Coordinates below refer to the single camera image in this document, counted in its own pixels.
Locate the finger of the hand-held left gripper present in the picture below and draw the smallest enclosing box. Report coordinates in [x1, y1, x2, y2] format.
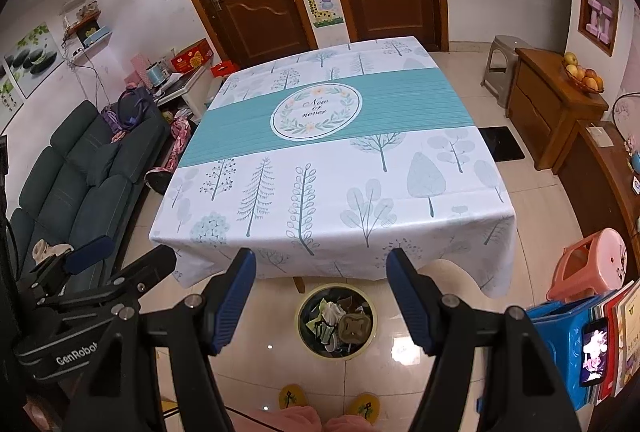
[20, 234, 115, 308]
[42, 244, 177, 328]

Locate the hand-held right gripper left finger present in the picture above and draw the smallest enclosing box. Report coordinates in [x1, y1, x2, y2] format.
[65, 248, 257, 432]

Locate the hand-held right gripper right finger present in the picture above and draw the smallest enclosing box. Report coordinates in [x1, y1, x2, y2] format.
[386, 248, 586, 432]

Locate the round trash bin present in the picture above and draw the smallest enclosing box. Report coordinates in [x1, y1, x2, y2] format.
[294, 284, 377, 359]

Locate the beige cloth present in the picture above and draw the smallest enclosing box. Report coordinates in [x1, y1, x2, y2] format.
[32, 241, 75, 263]

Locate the cream plastic stool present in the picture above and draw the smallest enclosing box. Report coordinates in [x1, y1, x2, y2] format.
[417, 258, 483, 313]

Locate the dark green sofa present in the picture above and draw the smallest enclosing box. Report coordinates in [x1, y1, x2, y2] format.
[7, 101, 171, 298]

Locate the pale yellow paper packet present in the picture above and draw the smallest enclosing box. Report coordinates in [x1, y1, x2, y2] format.
[304, 312, 328, 345]

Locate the yellow slipper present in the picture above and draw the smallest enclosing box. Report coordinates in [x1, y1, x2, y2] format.
[347, 393, 381, 418]
[278, 384, 306, 411]

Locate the pink patterned roll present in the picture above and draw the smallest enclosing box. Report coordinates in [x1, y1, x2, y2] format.
[145, 119, 193, 195]

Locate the blue storage box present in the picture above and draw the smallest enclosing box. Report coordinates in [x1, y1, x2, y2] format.
[525, 297, 608, 413]

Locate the purple bag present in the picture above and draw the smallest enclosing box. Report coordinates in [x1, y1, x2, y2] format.
[102, 87, 161, 133]

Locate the tree print tablecloth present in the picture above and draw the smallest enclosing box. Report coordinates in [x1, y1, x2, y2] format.
[149, 36, 518, 298]

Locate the white cabinet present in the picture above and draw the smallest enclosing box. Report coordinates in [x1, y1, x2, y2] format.
[155, 67, 223, 120]

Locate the black floor mat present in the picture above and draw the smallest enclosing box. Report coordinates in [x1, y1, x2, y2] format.
[480, 126, 526, 162]

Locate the pink plastic stool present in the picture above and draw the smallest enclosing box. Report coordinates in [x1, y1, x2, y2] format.
[545, 228, 628, 303]

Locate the large red box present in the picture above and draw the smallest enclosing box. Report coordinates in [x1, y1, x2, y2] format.
[171, 38, 215, 73]

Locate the stack of picture books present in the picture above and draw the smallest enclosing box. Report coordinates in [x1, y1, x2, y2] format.
[580, 279, 640, 408]

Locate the dark wooden cabinet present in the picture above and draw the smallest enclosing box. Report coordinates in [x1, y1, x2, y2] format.
[557, 119, 640, 273]

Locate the wooden sideboard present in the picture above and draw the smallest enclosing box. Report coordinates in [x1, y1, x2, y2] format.
[506, 47, 608, 173]

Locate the grey plastic stool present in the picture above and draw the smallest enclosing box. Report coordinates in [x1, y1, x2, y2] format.
[481, 36, 531, 108]

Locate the bowl of mixed fruit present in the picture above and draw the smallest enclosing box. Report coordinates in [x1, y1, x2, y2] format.
[562, 52, 606, 94]

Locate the framed pink dumbbell picture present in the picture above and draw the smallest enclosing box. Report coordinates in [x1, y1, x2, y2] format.
[580, 0, 621, 58]

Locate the stone picture wall panel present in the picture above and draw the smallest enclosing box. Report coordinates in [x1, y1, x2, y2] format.
[0, 24, 66, 113]

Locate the wall shelf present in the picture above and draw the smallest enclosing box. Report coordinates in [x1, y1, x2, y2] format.
[62, 2, 112, 49]

